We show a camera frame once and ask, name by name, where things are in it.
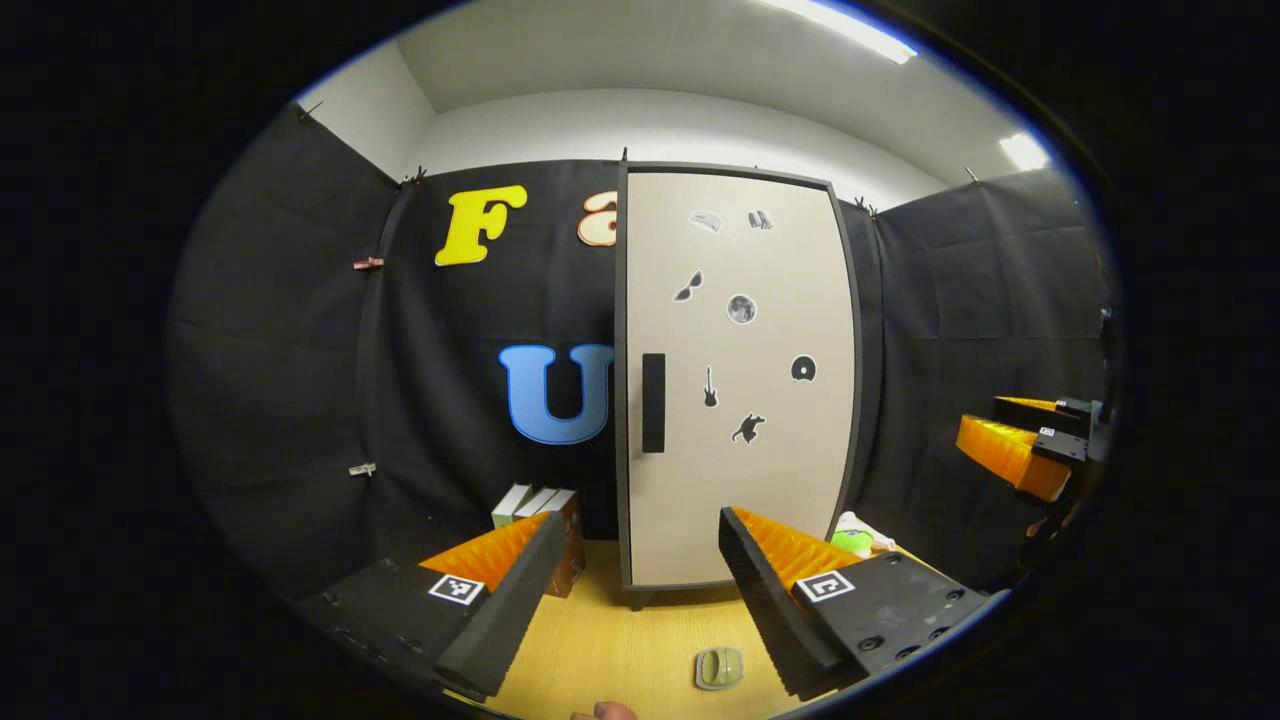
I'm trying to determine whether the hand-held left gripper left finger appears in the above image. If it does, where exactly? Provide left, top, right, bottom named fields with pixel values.
left=295, top=510, right=568, bottom=701

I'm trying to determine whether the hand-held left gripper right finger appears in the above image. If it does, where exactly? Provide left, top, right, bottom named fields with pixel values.
left=718, top=506, right=1006, bottom=701

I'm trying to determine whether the grey coaster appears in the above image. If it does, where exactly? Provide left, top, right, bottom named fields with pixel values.
left=695, top=646, right=746, bottom=692

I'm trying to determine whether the beige cabinet door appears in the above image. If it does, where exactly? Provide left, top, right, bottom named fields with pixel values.
left=625, top=170, right=857, bottom=591

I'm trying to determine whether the green and white plush toy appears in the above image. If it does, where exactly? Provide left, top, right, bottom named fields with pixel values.
left=832, top=511, right=898, bottom=558

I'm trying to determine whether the small ceiling light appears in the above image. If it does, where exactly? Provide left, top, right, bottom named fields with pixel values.
left=1000, top=132, right=1051, bottom=171

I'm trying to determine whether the black backdrop cloth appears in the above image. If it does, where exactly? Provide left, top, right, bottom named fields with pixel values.
left=165, top=100, right=1116, bottom=601

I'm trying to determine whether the long ceiling light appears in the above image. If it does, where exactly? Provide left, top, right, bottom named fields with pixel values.
left=760, top=0, right=919, bottom=64

